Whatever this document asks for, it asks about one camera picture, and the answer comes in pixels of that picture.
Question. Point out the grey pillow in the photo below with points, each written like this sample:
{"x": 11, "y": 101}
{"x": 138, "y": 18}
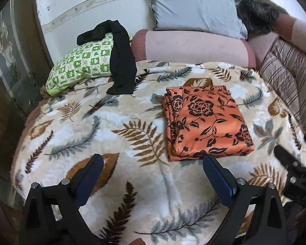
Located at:
{"x": 193, "y": 7}

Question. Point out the pink bolster cushion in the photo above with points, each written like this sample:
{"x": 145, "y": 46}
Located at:
{"x": 193, "y": 47}

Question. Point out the pink and brown sofa bolster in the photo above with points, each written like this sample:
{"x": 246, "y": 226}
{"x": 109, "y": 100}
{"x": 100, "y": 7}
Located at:
{"x": 303, "y": 30}

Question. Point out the dark furry cushion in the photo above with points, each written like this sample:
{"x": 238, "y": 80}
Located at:
{"x": 257, "y": 15}

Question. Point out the orange floral blouse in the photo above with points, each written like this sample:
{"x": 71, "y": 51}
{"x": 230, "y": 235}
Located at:
{"x": 206, "y": 122}

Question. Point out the olive green cloth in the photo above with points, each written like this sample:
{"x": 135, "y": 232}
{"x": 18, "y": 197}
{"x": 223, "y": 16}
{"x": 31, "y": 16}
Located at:
{"x": 278, "y": 7}

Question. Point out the green patterned pillow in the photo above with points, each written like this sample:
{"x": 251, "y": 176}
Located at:
{"x": 79, "y": 66}

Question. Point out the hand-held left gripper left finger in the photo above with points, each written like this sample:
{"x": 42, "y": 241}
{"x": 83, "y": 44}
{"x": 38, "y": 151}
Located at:
{"x": 89, "y": 181}

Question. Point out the person's right hand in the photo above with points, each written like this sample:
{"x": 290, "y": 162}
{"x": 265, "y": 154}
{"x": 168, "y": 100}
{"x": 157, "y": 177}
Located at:
{"x": 303, "y": 217}

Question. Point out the wooden glass-door cabinet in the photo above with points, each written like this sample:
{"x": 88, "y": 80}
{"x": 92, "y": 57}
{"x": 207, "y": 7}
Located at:
{"x": 12, "y": 69}

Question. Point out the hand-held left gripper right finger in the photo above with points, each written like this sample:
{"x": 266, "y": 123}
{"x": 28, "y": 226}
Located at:
{"x": 219, "y": 181}

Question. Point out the leaf-print blanket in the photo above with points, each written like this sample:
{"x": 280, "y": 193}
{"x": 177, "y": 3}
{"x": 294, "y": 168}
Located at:
{"x": 104, "y": 122}

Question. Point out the black garment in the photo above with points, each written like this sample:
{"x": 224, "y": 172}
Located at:
{"x": 122, "y": 61}

